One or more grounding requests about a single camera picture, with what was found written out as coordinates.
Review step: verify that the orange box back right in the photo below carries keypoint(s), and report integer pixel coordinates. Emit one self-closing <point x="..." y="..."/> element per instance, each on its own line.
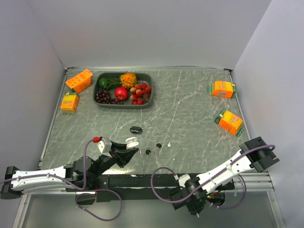
<point x="222" y="89"/>

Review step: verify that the red lychee cluster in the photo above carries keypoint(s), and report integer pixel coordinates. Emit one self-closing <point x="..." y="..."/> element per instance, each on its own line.
<point x="141" y="94"/>

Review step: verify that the green lime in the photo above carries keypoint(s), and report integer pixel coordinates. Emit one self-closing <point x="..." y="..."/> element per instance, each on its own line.
<point x="103" y="83"/>

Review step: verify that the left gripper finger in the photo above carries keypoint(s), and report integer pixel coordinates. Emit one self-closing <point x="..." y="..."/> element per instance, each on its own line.
<point x="119" y="146"/>
<point x="124" y="156"/>

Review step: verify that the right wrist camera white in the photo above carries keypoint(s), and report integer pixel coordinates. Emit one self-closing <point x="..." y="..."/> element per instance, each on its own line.
<point x="181" y="179"/>

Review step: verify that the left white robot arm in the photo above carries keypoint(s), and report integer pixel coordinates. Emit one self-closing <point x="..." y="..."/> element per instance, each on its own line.
<point x="80" y="175"/>

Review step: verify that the dark grey fruit tray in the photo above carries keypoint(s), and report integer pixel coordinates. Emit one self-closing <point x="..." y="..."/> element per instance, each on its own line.
<point x="127" y="104"/>

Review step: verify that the orange box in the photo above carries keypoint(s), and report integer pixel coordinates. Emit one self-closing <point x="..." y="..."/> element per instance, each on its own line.
<point x="222" y="89"/>
<point x="230" y="122"/>

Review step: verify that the red apple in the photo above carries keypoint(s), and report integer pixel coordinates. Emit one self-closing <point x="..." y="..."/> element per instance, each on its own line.
<point x="121" y="93"/>

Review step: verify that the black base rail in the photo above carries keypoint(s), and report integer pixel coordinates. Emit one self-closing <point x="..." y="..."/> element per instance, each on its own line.
<point x="138" y="187"/>

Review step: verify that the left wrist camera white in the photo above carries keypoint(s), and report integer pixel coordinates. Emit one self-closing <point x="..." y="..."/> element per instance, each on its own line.
<point x="104" y="144"/>

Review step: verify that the orange carton back left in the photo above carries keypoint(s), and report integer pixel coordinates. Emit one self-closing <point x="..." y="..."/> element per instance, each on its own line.
<point x="80" y="82"/>

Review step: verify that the white earbud charging case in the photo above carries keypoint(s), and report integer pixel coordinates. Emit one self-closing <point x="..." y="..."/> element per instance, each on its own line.
<point x="131" y="142"/>

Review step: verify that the orange box front right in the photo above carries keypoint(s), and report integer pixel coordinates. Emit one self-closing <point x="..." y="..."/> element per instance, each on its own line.
<point x="230" y="122"/>

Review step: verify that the orange spiky fruit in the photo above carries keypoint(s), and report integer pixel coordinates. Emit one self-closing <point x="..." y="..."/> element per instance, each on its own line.
<point x="128" y="80"/>

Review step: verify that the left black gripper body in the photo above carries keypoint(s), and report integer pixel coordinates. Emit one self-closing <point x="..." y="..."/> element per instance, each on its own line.
<point x="105" y="162"/>

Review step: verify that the black glossy small case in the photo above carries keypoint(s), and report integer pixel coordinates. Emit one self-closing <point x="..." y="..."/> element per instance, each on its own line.
<point x="136" y="130"/>

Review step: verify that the dark purple grape bunch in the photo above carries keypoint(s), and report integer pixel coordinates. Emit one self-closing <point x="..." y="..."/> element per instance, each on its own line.
<point x="103" y="97"/>

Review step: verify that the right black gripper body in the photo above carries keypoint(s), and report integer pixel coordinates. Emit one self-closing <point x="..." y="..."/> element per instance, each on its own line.
<point x="193" y="206"/>

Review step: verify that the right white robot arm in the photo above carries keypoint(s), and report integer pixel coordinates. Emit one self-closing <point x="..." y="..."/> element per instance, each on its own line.
<point x="252" y="155"/>

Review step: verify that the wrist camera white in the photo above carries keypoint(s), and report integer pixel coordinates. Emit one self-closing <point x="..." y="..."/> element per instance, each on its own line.
<point x="181" y="179"/>
<point x="104" y="144"/>

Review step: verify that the orange sponge pack left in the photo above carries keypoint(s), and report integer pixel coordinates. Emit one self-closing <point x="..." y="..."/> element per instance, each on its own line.
<point x="69" y="103"/>

